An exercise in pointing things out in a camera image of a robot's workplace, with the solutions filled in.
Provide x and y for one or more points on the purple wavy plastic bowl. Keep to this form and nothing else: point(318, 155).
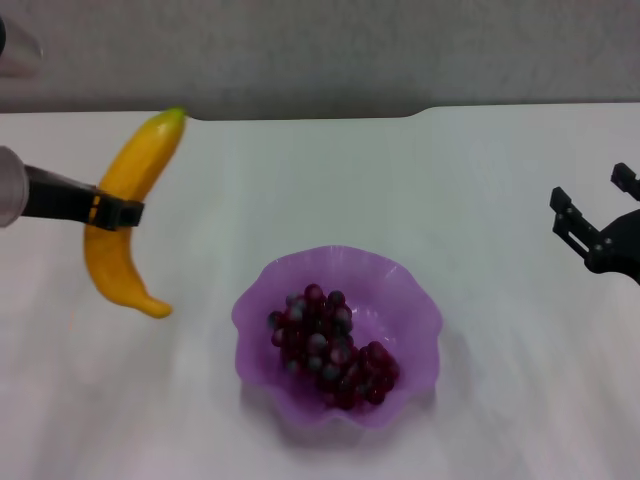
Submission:
point(400, 310)

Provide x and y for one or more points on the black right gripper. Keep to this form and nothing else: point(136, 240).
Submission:
point(622, 245)

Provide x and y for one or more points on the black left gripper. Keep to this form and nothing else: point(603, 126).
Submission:
point(55, 197)

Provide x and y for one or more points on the dark red grape bunch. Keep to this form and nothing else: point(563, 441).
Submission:
point(320, 345)

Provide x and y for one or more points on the yellow plastic banana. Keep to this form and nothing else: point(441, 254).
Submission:
point(145, 150)

